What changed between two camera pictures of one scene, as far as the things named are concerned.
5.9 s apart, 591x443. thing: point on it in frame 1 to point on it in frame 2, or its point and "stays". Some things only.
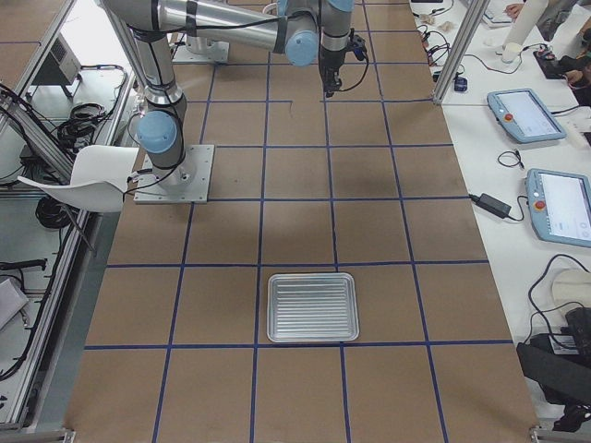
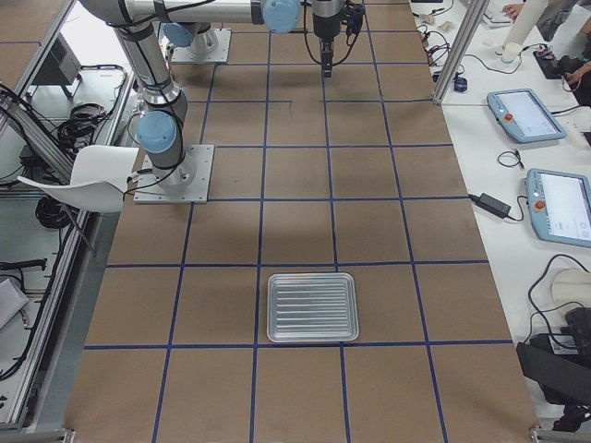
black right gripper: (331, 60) to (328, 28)
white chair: (102, 175) stays
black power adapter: (491, 205) stays
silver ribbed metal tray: (312, 307) stays
